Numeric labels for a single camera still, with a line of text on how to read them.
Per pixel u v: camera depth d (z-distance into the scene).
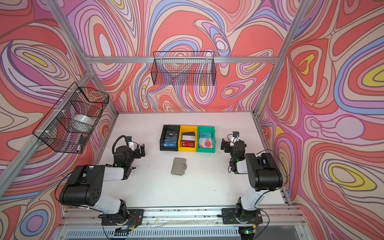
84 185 0.45
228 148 0.87
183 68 0.96
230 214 0.73
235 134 0.82
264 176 0.47
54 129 0.67
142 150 0.86
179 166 0.91
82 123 0.70
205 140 1.01
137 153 0.84
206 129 1.02
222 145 0.91
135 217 0.73
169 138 1.02
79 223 0.74
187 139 1.02
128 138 0.79
